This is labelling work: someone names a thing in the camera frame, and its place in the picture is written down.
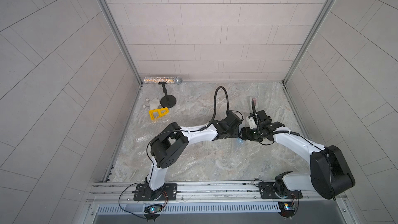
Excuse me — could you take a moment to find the left small circuit board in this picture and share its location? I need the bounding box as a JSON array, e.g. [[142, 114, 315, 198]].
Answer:
[[144, 204, 163, 215]]

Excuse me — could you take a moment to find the white ribbed ceramic vase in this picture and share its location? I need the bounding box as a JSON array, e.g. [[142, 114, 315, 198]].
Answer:
[[203, 141, 212, 149]]

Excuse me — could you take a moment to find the right small circuit board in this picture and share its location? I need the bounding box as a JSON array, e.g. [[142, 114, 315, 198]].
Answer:
[[278, 202, 296, 218]]

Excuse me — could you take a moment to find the small circuit board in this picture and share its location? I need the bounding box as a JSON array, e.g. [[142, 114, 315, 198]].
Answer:
[[278, 202, 296, 218], [144, 204, 163, 215]]

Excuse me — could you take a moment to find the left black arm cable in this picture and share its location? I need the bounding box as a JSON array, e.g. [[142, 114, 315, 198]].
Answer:
[[208, 86, 230, 125]]

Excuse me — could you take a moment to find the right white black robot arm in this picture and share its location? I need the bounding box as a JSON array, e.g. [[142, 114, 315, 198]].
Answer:
[[239, 127, 356, 200]]

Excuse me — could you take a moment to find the silver glitter ball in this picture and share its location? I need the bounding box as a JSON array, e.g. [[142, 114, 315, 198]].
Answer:
[[174, 77, 183, 85]]

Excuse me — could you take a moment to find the glittery silver strip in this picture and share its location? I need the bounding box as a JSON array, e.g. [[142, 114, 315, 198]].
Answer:
[[144, 77, 175, 84]]

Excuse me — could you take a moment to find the aluminium mounting rail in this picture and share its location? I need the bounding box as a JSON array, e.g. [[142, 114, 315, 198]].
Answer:
[[85, 178, 347, 205]]

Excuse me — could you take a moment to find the black round base stand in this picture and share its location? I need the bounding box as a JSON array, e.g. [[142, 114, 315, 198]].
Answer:
[[158, 82, 177, 108]]

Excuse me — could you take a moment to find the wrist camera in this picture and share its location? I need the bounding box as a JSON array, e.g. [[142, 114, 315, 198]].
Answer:
[[246, 111, 285, 131], [222, 110, 243, 128]]

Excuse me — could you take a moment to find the tape dispenser with red roll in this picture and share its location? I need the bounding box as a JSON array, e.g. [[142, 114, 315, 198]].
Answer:
[[249, 96, 258, 108]]

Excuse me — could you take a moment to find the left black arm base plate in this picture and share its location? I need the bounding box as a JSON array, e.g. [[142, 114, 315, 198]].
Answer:
[[134, 183, 178, 201]]

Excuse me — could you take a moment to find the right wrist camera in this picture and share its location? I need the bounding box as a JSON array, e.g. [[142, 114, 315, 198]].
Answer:
[[246, 111, 285, 131]]

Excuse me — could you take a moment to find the yellow plastic triangular frame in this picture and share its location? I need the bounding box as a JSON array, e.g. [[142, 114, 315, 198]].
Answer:
[[148, 107, 169, 120]]

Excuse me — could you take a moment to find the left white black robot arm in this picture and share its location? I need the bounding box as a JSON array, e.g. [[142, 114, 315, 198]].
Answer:
[[144, 118, 243, 200]]

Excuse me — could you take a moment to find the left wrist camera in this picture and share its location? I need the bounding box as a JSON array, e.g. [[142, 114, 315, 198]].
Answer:
[[222, 110, 243, 128]]

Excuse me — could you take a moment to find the white plastic toy figure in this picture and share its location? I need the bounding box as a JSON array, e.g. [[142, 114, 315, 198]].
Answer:
[[143, 98, 161, 111]]

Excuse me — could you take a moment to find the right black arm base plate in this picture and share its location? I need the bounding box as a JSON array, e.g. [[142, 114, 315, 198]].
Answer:
[[257, 182, 303, 200]]

